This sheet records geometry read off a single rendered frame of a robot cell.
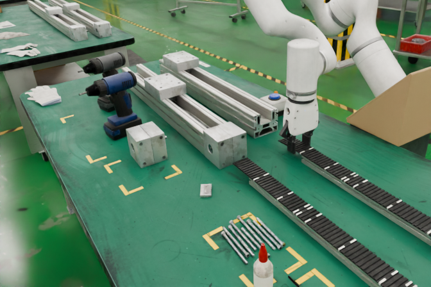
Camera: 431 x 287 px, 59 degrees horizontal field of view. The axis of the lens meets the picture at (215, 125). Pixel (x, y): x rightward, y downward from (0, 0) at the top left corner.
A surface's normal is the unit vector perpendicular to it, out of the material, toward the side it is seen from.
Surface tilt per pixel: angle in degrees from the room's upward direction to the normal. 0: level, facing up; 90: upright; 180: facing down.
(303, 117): 90
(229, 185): 0
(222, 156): 90
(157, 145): 90
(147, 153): 90
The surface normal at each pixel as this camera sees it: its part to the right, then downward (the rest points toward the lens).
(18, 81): 0.54, 0.36
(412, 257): -0.06, -0.89
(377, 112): -0.87, 0.27
